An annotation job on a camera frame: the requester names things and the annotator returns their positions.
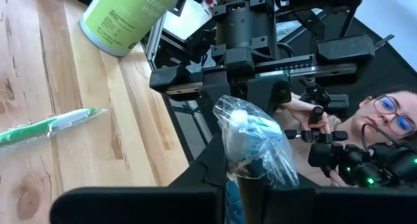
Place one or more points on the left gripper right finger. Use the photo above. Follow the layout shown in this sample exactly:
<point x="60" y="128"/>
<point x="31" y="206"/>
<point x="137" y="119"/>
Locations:
<point x="325" y="206"/>

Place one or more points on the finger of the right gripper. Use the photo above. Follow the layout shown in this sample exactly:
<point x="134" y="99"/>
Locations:
<point x="268" y="92"/>
<point x="213" y="95"/>

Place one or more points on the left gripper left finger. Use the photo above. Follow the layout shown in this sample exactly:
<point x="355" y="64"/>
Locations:
<point x="146" y="206"/>

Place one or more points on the blue white toothbrush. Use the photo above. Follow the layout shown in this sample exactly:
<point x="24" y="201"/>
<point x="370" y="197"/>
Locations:
<point x="254" y="142"/>

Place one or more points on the green white toothbrush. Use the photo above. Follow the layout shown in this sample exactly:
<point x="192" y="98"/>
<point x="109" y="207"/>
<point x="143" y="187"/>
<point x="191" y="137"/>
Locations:
<point x="32" y="131"/>

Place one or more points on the person's hand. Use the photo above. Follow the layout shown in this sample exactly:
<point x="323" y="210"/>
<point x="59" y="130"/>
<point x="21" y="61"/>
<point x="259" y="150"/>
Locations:
<point x="303" y="115"/>

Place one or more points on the person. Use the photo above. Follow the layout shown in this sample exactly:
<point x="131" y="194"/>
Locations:
<point x="384" y="116"/>

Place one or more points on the green disinfecting wipes canister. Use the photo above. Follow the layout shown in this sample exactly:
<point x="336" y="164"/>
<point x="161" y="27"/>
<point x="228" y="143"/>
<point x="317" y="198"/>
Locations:
<point x="127" y="19"/>

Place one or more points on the black aluminium table frame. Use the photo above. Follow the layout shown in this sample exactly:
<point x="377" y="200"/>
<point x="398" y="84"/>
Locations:
<point x="172" y="116"/>

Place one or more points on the silver metal bracket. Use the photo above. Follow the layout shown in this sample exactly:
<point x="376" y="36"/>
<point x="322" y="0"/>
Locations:
<point x="154" y="41"/>

